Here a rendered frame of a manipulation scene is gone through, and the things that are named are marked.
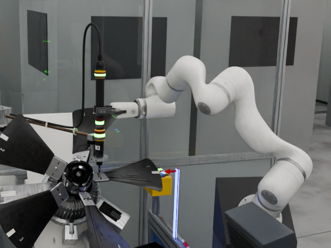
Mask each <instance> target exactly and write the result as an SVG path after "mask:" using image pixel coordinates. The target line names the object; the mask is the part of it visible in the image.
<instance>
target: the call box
mask: <svg viewBox="0 0 331 248"><path fill-rule="evenodd" d="M171 181H172V177H171V176H170V175H169V176H165V175H164V176H163V177H162V182H163V190H162V191H161V192H159V191H156V190H153V189H149V188H146V187H145V189H146V190H147V191H148V192H149V193H150V195H151V196H161V195H171Z"/></svg>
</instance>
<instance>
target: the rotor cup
mask: <svg viewBox="0 0 331 248"><path fill-rule="evenodd" d="M77 171H80V172H81V173H82V175H81V176H77V174H76V173H77ZM93 178H94V172H93V169H92V167H91V165H90V164H89V163H87V162H85V161H83V160H74V161H71V162H70V163H69V164H68V165H67V166H66V167H65V169H64V172H63V174H62V176H61V177H60V179H59V181H58V180H57V183H59V182H60V181H62V183H63V184H64V186H65V188H66V191H67V193H68V195H69V198H68V200H70V201H79V200H81V199H80V197H79V195H78V192H88V193H90V192H91V189H92V185H93V183H92V180H93ZM67 183H68V186H66V184H67ZM85 187H86V188H85ZM84 188H85V190H84Z"/></svg>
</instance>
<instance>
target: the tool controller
mask: <svg viewBox="0 0 331 248"><path fill-rule="evenodd" d="M225 218H226V223H227V228H228V233H229V238H230V243H231V248H297V245H296V244H297V241H296V238H295V233H294V232H293V231H292V230H291V229H289V228H288V227H286V226H285V225H284V224H282V223H281V222H280V221H278V220H277V219H276V218H274V217H273V216H271V215H270V214H269V213H267V212H266V211H265V210H263V209H262V208H261V207H259V206H258V205H257V204H255V203H254V202H249V203H246V204H244V205H241V206H238V207H236V208H233V209H231V210H228V211H226V212H225Z"/></svg>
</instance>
